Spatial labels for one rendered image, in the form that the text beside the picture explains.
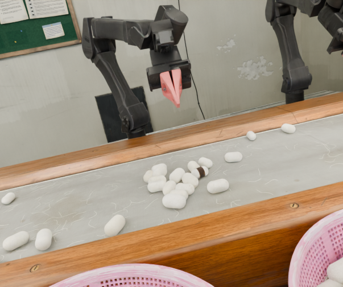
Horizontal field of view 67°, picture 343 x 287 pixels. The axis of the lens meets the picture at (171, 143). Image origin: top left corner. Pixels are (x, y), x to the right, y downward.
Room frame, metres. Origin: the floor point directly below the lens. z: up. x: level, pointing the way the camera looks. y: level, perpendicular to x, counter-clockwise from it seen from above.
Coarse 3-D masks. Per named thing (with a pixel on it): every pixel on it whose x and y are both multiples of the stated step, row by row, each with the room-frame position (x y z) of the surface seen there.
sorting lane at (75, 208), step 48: (240, 144) 0.54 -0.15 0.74; (288, 144) 0.49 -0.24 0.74; (336, 144) 0.44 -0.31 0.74; (0, 192) 0.55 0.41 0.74; (48, 192) 0.49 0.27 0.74; (96, 192) 0.45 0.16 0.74; (144, 192) 0.41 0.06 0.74; (240, 192) 0.34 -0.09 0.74; (288, 192) 0.32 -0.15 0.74; (0, 240) 0.35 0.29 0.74
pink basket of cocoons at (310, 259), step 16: (320, 224) 0.21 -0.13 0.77; (336, 224) 0.21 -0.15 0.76; (304, 240) 0.19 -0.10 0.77; (320, 240) 0.20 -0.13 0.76; (336, 240) 0.21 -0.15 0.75; (304, 256) 0.18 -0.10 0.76; (320, 256) 0.20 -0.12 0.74; (336, 256) 0.20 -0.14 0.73; (288, 272) 0.16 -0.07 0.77; (304, 272) 0.17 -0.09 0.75; (320, 272) 0.19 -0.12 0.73
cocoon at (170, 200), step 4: (164, 196) 0.34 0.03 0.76; (168, 196) 0.34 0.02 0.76; (172, 196) 0.34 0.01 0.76; (176, 196) 0.34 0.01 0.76; (180, 196) 0.33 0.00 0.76; (164, 200) 0.34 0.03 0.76; (168, 200) 0.34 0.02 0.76; (172, 200) 0.33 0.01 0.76; (176, 200) 0.33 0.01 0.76; (180, 200) 0.33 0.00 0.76; (184, 200) 0.33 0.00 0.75; (164, 204) 0.34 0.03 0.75; (168, 204) 0.33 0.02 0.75; (172, 204) 0.33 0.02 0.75; (176, 204) 0.33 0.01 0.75; (180, 204) 0.33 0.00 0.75; (184, 204) 0.33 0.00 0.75
